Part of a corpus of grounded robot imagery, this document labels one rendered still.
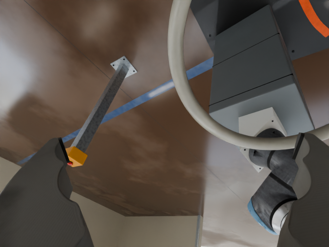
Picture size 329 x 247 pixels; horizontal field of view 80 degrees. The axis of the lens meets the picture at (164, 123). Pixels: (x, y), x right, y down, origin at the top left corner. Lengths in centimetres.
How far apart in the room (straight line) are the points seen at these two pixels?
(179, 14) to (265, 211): 75
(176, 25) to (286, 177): 70
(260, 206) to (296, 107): 47
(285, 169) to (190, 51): 126
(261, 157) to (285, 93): 29
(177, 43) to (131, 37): 152
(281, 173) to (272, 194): 9
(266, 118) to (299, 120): 19
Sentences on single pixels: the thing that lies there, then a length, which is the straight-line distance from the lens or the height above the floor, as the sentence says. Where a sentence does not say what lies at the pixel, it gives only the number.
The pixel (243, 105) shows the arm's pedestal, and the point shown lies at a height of 85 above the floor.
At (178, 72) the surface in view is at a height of 126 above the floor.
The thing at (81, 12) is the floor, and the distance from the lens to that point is 201.
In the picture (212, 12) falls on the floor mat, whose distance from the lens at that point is 167.
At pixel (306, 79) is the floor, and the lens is 211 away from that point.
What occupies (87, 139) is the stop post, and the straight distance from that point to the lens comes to 152.
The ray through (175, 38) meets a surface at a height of 124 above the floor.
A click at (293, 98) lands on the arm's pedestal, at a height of 85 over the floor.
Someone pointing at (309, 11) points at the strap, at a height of 2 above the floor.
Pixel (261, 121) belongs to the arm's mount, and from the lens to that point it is 100.
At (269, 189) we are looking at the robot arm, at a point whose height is 121.
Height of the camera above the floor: 158
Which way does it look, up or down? 38 degrees down
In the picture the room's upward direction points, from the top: 165 degrees counter-clockwise
